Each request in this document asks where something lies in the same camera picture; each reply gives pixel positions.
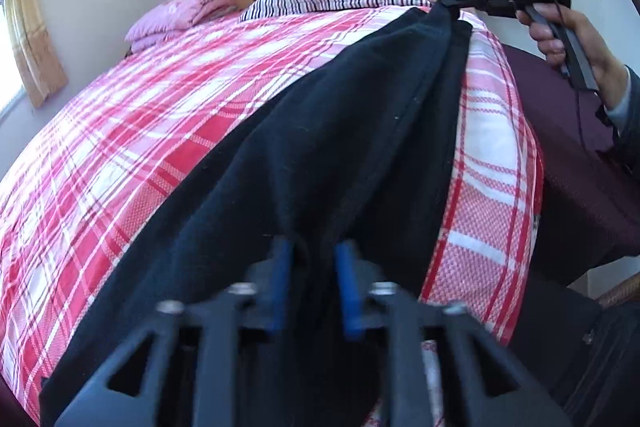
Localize sliding window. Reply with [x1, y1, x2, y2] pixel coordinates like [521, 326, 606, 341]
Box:
[0, 0, 31, 128]

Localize black pants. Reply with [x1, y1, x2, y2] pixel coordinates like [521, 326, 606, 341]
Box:
[39, 4, 473, 427]

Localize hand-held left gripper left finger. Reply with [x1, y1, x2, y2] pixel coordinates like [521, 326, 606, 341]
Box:
[52, 236, 296, 427]

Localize wicker chair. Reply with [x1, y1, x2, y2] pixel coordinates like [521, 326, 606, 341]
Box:
[597, 272, 640, 310]

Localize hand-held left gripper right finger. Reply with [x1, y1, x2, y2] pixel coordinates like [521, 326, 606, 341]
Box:
[334, 241, 576, 427]

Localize beige patterned curtain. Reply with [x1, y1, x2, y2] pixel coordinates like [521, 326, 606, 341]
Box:
[5, 0, 69, 108]

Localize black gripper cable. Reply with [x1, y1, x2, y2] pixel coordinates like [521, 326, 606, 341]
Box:
[570, 77, 621, 158]

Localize red plaid bed sheet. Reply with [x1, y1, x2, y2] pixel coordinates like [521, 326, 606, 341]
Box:
[0, 4, 546, 427]

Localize person's dark clothing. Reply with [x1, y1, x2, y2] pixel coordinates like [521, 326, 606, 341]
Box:
[510, 277, 640, 427]

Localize pink folded blanket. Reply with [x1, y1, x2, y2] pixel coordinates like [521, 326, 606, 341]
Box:
[124, 0, 243, 54]

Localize dark maroon cloth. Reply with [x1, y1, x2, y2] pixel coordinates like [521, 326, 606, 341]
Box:
[502, 44, 640, 288]

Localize person's right forearm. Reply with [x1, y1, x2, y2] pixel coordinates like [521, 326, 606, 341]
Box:
[602, 64, 640, 168]

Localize person's right hand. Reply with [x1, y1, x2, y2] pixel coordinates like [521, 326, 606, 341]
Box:
[516, 4, 630, 108]

